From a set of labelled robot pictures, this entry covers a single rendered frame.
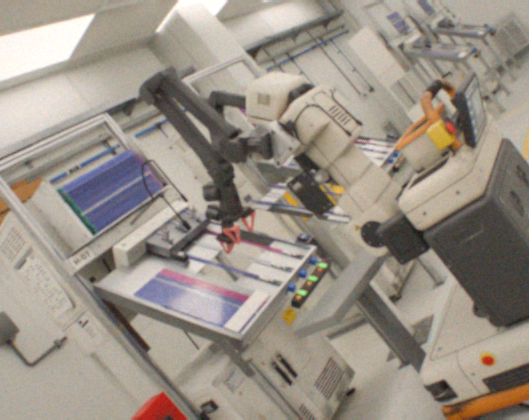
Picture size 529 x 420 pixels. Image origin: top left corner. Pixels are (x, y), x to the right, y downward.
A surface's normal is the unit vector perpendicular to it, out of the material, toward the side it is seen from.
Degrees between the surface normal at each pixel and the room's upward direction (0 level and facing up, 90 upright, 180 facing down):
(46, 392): 90
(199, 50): 90
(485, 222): 90
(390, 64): 90
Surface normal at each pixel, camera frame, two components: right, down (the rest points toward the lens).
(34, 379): 0.62, -0.48
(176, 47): -0.47, 0.43
